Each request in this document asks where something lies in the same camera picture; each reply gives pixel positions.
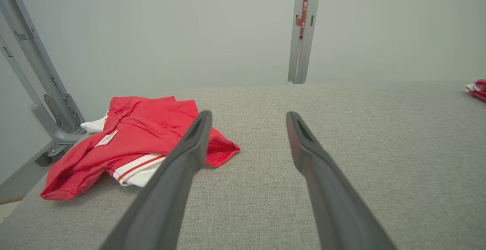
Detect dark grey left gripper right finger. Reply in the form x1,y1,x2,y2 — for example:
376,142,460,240
286,111,398,250

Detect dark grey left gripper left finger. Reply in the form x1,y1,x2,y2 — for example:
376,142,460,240
100,110,213,250

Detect red t-shirt with white sleeves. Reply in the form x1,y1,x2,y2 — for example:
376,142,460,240
40,96,240,201

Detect red shorts with white stripe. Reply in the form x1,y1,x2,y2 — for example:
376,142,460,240
465,79,486,103

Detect red sign with white letters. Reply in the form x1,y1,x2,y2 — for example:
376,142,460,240
300,0,309,38

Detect grey metal partition post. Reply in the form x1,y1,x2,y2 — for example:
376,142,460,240
287,0,323,85

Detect grey metal frame leg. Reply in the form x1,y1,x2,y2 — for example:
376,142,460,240
0,0,88,202

